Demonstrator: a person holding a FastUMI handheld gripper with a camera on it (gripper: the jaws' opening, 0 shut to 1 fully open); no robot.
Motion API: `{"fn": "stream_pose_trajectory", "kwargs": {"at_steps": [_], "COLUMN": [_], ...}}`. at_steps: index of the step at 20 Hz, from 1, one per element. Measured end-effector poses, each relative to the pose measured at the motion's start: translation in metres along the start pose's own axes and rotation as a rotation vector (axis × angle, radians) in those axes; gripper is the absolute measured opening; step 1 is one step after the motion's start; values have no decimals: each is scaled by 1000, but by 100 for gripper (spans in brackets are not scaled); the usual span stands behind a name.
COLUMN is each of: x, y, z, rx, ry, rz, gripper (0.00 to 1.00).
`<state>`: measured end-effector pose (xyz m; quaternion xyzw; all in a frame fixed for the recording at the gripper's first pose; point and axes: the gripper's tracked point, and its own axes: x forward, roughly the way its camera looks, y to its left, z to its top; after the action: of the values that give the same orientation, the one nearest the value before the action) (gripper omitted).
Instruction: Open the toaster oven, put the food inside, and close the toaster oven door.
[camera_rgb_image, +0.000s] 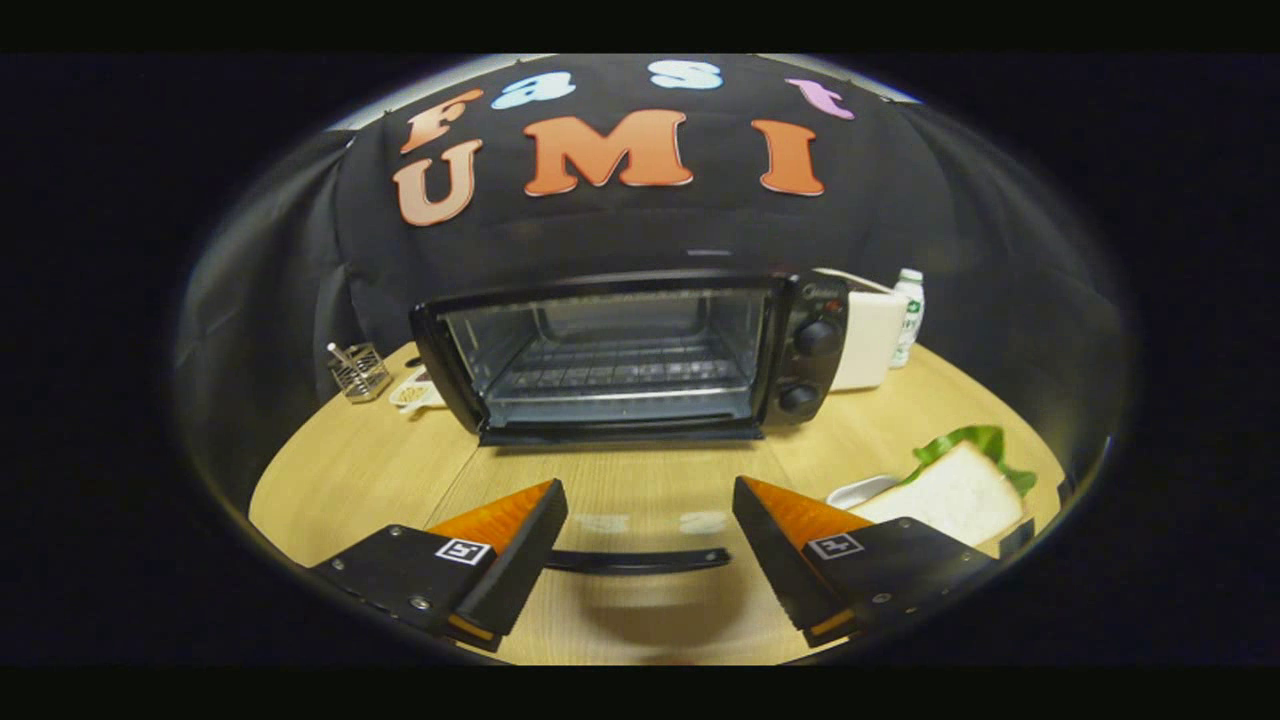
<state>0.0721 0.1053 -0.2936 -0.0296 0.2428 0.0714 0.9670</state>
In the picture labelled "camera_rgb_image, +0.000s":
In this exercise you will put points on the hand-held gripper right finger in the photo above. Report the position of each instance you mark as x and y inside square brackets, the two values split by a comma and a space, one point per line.
[780, 560]

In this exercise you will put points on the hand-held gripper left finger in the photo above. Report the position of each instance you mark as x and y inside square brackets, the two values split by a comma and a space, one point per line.
[520, 560]

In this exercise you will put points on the sandwich with lettuce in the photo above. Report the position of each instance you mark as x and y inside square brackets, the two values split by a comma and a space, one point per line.
[950, 495]

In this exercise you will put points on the black toaster oven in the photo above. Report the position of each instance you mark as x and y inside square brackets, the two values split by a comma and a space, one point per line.
[815, 340]

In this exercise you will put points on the white pop-up toaster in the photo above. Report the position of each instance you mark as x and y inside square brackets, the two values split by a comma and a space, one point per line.
[868, 340]

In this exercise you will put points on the white rectangular tray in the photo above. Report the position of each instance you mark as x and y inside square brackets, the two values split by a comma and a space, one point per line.
[855, 490]

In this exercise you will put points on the small white dish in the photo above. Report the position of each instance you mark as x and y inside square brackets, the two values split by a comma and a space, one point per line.
[412, 396]

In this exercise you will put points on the white bottle green label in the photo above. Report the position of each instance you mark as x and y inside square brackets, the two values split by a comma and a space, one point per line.
[908, 320]

